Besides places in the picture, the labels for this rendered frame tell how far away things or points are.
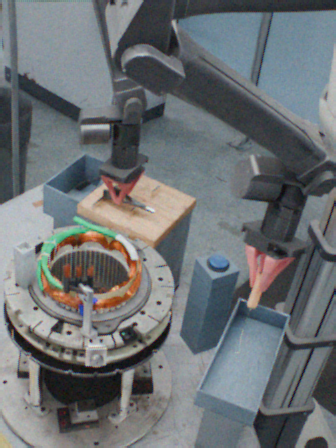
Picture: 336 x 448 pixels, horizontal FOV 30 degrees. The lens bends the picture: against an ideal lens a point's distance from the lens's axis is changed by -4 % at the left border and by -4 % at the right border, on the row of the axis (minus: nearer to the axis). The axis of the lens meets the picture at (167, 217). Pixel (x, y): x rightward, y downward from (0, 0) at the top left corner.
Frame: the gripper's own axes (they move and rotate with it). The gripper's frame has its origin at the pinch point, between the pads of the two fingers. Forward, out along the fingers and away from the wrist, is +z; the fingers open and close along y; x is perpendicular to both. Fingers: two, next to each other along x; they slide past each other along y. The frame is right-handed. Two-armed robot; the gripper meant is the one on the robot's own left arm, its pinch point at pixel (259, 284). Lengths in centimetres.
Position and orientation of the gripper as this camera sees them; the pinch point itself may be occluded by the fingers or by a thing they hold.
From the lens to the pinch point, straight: 105.2
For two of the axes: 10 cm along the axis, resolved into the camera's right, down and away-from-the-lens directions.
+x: 6.5, -0.9, 7.6
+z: -2.6, 9.1, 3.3
